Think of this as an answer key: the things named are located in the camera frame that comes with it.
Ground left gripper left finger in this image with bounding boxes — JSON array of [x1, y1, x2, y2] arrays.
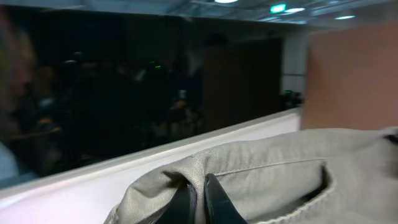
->
[[155, 182, 197, 224]]

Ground khaki green shorts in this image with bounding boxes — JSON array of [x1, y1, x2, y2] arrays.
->
[[106, 128, 397, 223]]

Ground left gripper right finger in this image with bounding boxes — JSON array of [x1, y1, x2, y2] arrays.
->
[[205, 174, 248, 224]]

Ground white table edge ledge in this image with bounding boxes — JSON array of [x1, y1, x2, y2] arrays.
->
[[1, 108, 300, 224]]

